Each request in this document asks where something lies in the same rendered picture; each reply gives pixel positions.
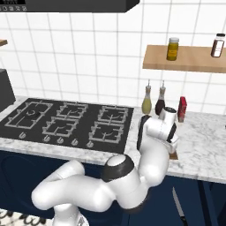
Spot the black range hood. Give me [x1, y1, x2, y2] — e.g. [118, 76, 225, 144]
[0, 0, 141, 13]

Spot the long wooden wall shelf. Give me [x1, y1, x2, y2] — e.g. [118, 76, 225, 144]
[142, 44, 226, 74]

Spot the yellow jar with grey lid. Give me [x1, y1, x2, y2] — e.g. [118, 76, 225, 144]
[166, 36, 180, 62]

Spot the dark blue cabinet run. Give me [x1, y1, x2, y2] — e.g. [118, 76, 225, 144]
[0, 149, 226, 226]

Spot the yellow oil bottle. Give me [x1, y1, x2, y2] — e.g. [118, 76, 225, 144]
[141, 79, 153, 116]

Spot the white patterned floor rug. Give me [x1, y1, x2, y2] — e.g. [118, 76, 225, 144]
[0, 207, 56, 226]

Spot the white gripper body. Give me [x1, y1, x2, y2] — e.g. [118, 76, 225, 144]
[166, 133, 181, 155]

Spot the brown jar with white label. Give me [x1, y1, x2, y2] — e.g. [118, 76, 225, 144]
[210, 33, 226, 58]

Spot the knife with black handle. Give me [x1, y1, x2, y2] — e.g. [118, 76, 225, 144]
[171, 186, 190, 226]

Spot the dark vinegar bottle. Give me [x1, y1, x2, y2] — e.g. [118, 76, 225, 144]
[154, 79, 168, 117]

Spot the black appliance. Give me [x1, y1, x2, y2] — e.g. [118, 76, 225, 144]
[0, 68, 17, 114]

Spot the black gas hob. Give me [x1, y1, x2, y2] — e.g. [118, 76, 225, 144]
[0, 97, 135, 155]

